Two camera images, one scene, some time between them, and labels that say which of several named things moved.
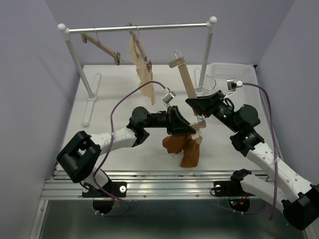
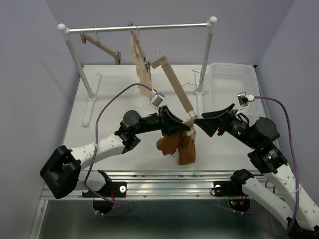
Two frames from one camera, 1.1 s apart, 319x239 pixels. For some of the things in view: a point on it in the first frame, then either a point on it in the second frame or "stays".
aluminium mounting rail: [144, 185] stays
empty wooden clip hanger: [116, 55] stays
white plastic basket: [239, 83] stays
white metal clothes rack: [90, 93] stays
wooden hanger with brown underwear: [189, 146] to [183, 143]
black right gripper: [202, 104] to [210, 125]
